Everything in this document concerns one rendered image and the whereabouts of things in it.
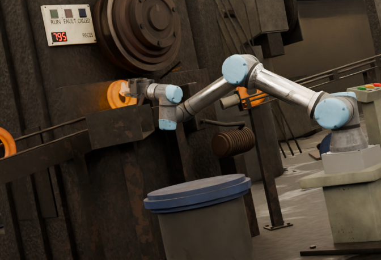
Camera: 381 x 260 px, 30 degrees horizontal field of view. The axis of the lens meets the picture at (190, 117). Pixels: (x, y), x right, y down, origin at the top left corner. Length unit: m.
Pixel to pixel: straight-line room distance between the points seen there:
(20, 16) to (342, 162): 1.54
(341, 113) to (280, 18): 8.89
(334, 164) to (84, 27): 1.29
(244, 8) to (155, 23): 8.11
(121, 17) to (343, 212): 1.30
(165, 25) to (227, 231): 1.56
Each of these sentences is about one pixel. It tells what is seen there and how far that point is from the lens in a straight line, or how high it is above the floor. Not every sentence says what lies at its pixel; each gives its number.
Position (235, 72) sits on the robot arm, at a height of 0.77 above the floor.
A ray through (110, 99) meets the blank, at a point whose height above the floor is 0.78.
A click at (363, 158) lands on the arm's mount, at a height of 0.34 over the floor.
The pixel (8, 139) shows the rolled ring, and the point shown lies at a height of 0.69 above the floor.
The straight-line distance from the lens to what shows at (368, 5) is 7.37.
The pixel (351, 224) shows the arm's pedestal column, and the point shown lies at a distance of 2.88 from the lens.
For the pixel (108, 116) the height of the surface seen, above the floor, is 0.69.
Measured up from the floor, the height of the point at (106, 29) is 1.10.
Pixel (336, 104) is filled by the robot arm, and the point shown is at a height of 0.57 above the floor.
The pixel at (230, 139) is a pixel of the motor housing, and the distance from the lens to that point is 3.43.
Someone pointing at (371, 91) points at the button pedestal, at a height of 0.58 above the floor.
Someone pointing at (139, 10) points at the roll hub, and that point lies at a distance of 3.27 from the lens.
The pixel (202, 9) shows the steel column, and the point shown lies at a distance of 7.67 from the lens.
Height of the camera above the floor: 0.62
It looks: level
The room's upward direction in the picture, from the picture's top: 12 degrees counter-clockwise
